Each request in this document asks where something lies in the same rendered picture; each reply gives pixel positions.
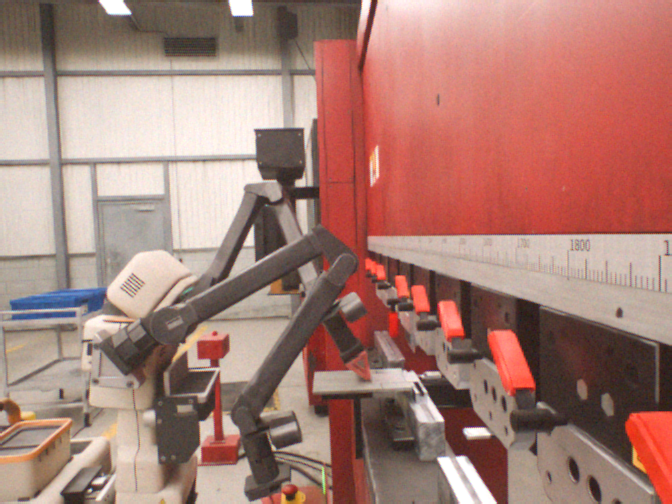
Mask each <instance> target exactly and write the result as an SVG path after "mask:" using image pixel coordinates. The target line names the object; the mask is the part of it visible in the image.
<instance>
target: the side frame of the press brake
mask: <svg viewBox="0 0 672 504"><path fill-rule="evenodd" d="M315 62H316V88H317V115H318V143H319V169H320V196H321V223H322V226H323V227H325V228H326V230H327V231H328V232H331V233H332V234H333V235H334V236H336V237H337V238H338V239H339V240H341V241H342V242H343V244H345V245H347V246H348V247H349V248H351V249H352V250H351V251H353V252H354V253H355V254H356V255H358V258H359V261H360V265H359V269H358V271H356V273H355V274H354V275H352V276H349V278H348V279H347V281H346V282H345V285H346V287H345V289H343V290H342V292H341V293H340V295H339V296H338V298H337V300H338V299H339V300H340V299H342V298H345V296H346V295H348V294H350V293H352V292H355V293H356V294H358V296H359V298H360V300H361V301H362V303H363V304H364V306H365V308H366V309H367V312H368V314H366V315H364V316H363V317H361V318H360V319H358V320H356V321H354V322H352V323H351V322H350V321H347V320H346V318H345V317H343V315H342V314H341V312H340V310H339V314H340V315H341V317H342V318H343V320H345V321H346V323H347V326H348V328H349V329H350V330H351V332H352V333H353V335H354V336H355V338H356V337H359V339H360V341H361V343H362V344H363V345H364V348H367V347H373V348H375V339H374V331H379V332H382V331H388V333H389V311H390V307H387V306H386V305H385V304H383V303H382V300H380V299H379V298H378V296H377V294H376V283H372V282H371V278H366V273H368V272H366V265H365V260H366V259H371V260H372V262H374V261H376V252H375V251H371V250H368V245H367V212H366V181H365V150H364V120H363V89H362V72H363V69H357V58H356V39H341V40H333V41H315ZM337 300H336V301H337ZM397 320H399V331H398V335H397V336H395V337H391V338H392V339H393V342H394V343H395V345H396V346H397V348H398V350H400V351H401V353H402V354H403V357H404V359H405V363H404V368H405V371H406V372H407V373H410V370H413V372H415V374H416V375H423V373H429V372H430V371H440V369H439V368H438V366H437V362H436V356H435V355H427V354H426V353H425V352H424V351H423V349H422V348H421V347H420V346H419V345H418V346H415V353H414V351H412V350H411V349H410V347H409V346H408V342H407V340H406V338H405V330H404V327H403V325H402V324H401V318H400V319H397ZM325 338H326V365H327V372H338V371H349V368H348V367H346V365H345V364H343V361H342V360H341V358H340V355H339V349H338V347H337V346H336V344H335V343H334V341H333V339H332V337H331V335H329V334H328V332H327V331H326V329H325ZM438 412H439V413H440V415H441V417H442V418H443V421H444V438H445V440H446V442H448V443H449V445H450V447H451V448H452V450H453V452H454V454H455V455H456V457H463V456H468V459H469V460H470V462H471V464H472V465H473V467H474V468H475V470H476V471H477V473H478V475H479V477H480V479H481V480H483V482H484V484H485V485H486V487H487V488H488V490H489V491H490V493H491V495H492V497H493V499H494V500H495V502H496V503H497V504H508V451H507V449H506V448H505V446H504V445H503V444H502V443H501V441H500V440H499V438H483V439H470V440H467V437H466V436H465V434H464V433H463V429H472V428H488V427H487V425H486V423H485V422H484V421H483V420H482V418H481V417H480V416H479V415H478V414H477V413H475V411H474V409H473V408H466V409H442V410H438ZM328 419H330V446H331V466H332V467H331V473H332V493H333V504H357V503H356V494H355V484H354V476H353V464H352V436H351V408H350V399H328Z"/></svg>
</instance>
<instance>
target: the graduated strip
mask: <svg viewBox="0 0 672 504"><path fill-rule="evenodd" d="M367 244H373V245H379V246H386V247H392V248H400V249H406V250H413V251H419V252H425V253H432V254H438V255H446V257H452V258H459V259H465V260H472V261H478V262H484V263H491V264H498V265H505V266H511V267H518V268H524V269H530V270H537V272H543V273H551V274H557V275H563V276H570V277H576V278H582V279H589V280H595V281H602V282H609V283H615V284H621V285H628V286H634V287H640V289H648V290H654V291H661V292H667V293H672V234H601V235H472V236H367Z"/></svg>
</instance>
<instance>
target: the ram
mask: <svg viewBox="0 0 672 504"><path fill-rule="evenodd" d="M373 20H374V23H372V28H371V33H370V37H369V43H368V48H367V53H366V57H365V63H364V68H363V72H362V89H363V120H364V150H365V181H366V212H367V236H472V235H601V234H672V0H378V4H377V8H376V13H375V18H373ZM377 145H378V166H379V178H378V179H377V180H376V151H375V149H376V147H377ZM373 152H375V170H374V162H373V185H372V186H370V156H372V160H373ZM374 174H375V183H374ZM367 245H368V250H371V251H375V252H378V253H381V254H385V255H388V257H391V258H395V259H399V260H402V261H405V262H408V263H412V264H415V265H419V266H422V267H425V268H429V269H432V271H435V272H439V273H443V274H446V275H449V276H452V277H456V278H459V279H463V280H466V281H469V282H473V283H476V284H479V286H483V287H487V288H490V289H493V290H496V291H499V292H504V293H507V294H510V295H513V296H516V297H520V298H523V299H527V300H530V302H533V303H537V304H540V305H543V306H547V307H550V308H554V309H557V310H560V311H563V312H566V313H571V314H574V315H577V316H580V317H583V319H586V320H591V321H594V322H597V323H600V324H603V325H607V326H610V327H614V328H617V329H620V330H623V331H627V332H630V333H634V334H637V335H640V336H644V338H647V339H650V340H653V341H657V342H660V343H664V344H667V345H670V346H672V293H667V292H661V291H654V290H648V289H640V287H634V286H628V285H621V284H615V283H609V282H602V281H595V280H589V279H582V278H576V277H570V276H563V275H557V274H551V273H543V272H537V270H530V269H524V268H518V267H511V266H505V265H498V264H491V263H484V262H478V261H472V260H465V259H459V258H452V257H446V255H438V254H432V253H425V252H419V251H413V250H406V249H400V248H392V247H386V246H379V245H373V244H367Z"/></svg>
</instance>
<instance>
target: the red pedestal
mask: <svg viewBox="0 0 672 504"><path fill-rule="evenodd" d="M196 348H197V357H198V359H210V366H214V368H220V363H219V358H224V356H225V355H226V354H227V353H228V352H230V351H229V334H228V333H221V334H218V332H217V331H213V332H212V333H211V334H205V335H203V336H202V337H201V338H200V339H197V340H196ZM215 393H216V408H215V409H214V411H213V419H214V435H208V436H207V438H205V440H204V441H203V444H202V446H201V458H200V459H199V461H198V467H199V466H222V465H237V464H238V461H239V459H240V458H239V450H240V448H241V446H242V443H241V438H240V436H241V434H227V435H224V429H223V425H222V404H221V383H220V376H219V378H218V380H217V382H216V384H215Z"/></svg>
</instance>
